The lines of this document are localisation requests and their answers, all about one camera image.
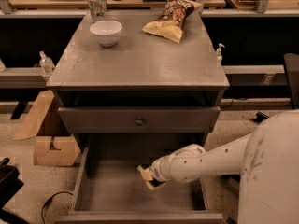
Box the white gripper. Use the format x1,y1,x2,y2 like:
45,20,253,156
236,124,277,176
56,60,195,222
137,156,173,191

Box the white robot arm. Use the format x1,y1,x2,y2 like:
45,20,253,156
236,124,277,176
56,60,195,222
138,109,299,224

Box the open grey bottom drawer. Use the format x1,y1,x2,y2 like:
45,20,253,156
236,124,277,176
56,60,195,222
55,133,223,224

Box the closed grey drawer with knob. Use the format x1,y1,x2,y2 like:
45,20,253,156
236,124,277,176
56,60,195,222
58,107,220,133

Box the grey wooden drawer cabinet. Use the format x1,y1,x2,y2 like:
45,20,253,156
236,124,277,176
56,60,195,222
47,10,229,146

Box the cardboard box on floor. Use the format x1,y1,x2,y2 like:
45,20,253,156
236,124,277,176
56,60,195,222
14,90,80,167

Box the black equipment at left edge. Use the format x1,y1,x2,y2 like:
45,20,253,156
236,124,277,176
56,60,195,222
0,158,29,224

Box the small white pump bottle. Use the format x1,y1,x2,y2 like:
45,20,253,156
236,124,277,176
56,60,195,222
216,43,225,66

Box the white ceramic bowl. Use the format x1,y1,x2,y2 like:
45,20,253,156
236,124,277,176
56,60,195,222
90,20,122,47

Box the clear plastic bottle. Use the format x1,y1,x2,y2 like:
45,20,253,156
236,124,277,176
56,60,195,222
39,51,55,75

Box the yellow chip bag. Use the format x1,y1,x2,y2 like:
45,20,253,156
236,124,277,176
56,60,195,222
143,0,203,43

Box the silver soda can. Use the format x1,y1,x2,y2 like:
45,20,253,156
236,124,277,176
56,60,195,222
88,0,104,21

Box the black cable on floor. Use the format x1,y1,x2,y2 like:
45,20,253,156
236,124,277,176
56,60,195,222
40,190,74,224

